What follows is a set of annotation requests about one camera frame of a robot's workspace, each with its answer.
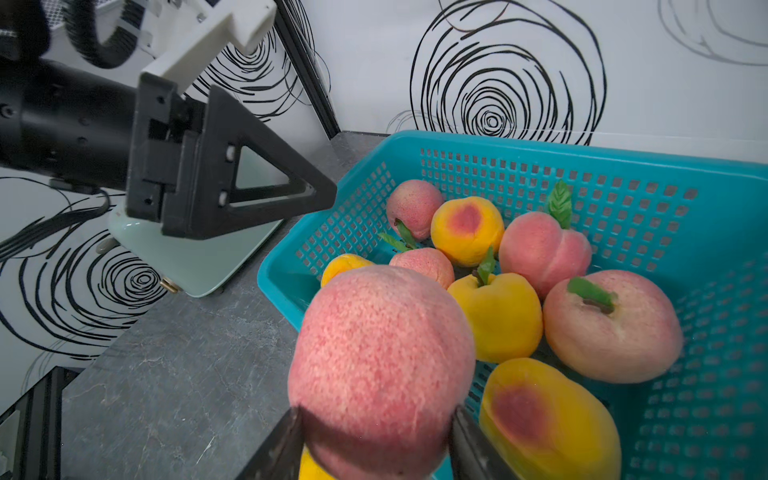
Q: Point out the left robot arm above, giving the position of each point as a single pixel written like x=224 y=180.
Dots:
x=26 y=37

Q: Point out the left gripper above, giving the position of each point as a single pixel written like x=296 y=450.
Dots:
x=85 y=131

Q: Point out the pink peach front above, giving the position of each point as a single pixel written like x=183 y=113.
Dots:
x=637 y=341

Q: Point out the mint green toaster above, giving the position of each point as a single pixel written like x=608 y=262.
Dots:
x=197 y=267

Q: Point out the yellow peach with leaf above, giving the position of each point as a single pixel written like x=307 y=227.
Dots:
x=310 y=470

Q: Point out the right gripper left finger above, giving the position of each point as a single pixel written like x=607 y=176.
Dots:
x=279 y=455

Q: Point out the yellow peach red spot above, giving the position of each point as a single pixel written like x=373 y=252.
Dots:
x=465 y=229

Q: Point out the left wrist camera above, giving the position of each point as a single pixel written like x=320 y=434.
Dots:
x=184 y=37

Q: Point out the yellow peach front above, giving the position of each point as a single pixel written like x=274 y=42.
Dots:
x=504 y=312

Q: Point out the teal plastic basket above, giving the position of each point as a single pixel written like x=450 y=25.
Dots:
x=695 y=227

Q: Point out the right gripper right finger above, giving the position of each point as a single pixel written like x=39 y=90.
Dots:
x=471 y=454

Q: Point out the pink peach with leaf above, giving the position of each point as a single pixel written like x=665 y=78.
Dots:
x=542 y=247

